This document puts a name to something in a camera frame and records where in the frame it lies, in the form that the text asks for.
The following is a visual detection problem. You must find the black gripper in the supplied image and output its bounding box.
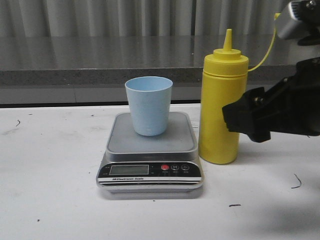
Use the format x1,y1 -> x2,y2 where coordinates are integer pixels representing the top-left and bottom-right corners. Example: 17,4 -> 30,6
222,57 -> 320,143

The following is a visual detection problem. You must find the yellow squeeze bottle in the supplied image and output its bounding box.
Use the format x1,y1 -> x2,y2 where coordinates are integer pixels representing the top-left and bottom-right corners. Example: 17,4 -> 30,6
197,12 -> 282,165

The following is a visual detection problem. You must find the light blue plastic cup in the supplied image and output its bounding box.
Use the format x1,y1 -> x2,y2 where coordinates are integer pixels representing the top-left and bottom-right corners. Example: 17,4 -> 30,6
125,76 -> 173,136

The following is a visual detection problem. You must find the silver electronic kitchen scale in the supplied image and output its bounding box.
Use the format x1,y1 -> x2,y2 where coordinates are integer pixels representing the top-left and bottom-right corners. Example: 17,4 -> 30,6
96,111 -> 204,199

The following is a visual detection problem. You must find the grey stone counter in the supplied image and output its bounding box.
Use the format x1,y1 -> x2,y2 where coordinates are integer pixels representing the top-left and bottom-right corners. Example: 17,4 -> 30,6
0,34 -> 320,105

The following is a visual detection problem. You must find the white pleated curtain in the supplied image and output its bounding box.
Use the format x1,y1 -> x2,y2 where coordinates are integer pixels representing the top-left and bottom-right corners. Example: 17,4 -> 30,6
0,0 -> 287,38

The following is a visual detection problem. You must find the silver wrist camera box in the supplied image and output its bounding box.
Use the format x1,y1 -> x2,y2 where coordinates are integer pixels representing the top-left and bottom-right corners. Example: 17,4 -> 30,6
275,0 -> 320,46

